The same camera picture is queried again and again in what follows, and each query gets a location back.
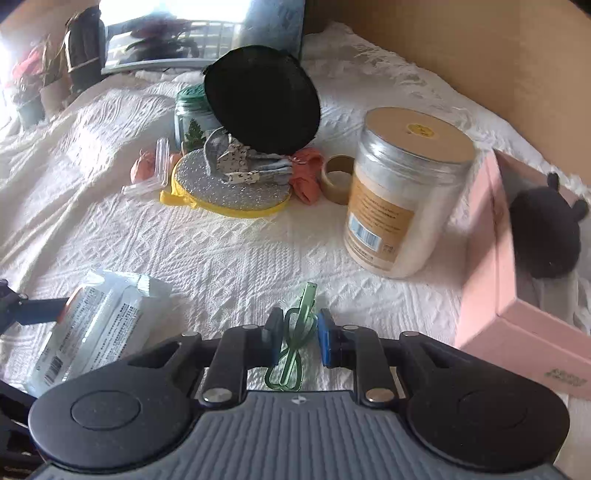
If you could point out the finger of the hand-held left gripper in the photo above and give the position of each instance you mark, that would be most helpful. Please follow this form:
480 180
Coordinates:
41 310
14 415

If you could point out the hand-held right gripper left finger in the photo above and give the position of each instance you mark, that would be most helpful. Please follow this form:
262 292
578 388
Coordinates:
275 341

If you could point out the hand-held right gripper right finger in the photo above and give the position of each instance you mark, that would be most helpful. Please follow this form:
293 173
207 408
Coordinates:
327 341

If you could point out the white wet wipes pack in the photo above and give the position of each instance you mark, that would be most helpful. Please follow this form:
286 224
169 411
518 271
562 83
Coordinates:
92 318

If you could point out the white textured bedspread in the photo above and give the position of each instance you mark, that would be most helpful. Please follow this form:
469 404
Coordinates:
207 258

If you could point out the brown tape roll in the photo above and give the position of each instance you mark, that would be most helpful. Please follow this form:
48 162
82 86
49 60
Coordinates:
337 196

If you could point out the clear plastic tube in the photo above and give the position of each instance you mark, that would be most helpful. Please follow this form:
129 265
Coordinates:
138 189
163 161

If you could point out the large clear jar beige lid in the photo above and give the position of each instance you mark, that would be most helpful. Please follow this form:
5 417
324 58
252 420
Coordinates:
406 207

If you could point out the salmon pink cloth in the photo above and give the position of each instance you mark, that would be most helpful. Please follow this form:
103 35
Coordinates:
307 184
141 168

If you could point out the silver round pad yellow rim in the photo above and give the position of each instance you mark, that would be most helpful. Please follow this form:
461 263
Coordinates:
198 184

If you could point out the pink cardboard box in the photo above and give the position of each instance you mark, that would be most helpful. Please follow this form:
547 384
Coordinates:
489 277

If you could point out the white dotted sock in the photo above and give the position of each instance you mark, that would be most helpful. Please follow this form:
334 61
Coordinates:
235 159

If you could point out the potted red flower plant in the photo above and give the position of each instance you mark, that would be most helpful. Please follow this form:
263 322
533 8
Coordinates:
27 78

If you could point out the glass jar green lid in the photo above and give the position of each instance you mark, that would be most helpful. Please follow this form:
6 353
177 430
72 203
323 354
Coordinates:
191 124

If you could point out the black hat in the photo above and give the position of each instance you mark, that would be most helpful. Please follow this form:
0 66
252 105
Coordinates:
263 101

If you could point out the black plush toy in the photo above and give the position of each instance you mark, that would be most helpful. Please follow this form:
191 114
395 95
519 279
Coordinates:
545 230

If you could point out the dark brown vase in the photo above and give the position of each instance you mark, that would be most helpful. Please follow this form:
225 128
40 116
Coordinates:
83 50

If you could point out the dark leafy plant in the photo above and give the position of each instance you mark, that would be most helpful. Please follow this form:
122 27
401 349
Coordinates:
161 44

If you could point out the window with metal railing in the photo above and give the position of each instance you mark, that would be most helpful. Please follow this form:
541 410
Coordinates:
217 41

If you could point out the dark screen panel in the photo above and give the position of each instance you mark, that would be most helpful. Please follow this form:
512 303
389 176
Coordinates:
272 27

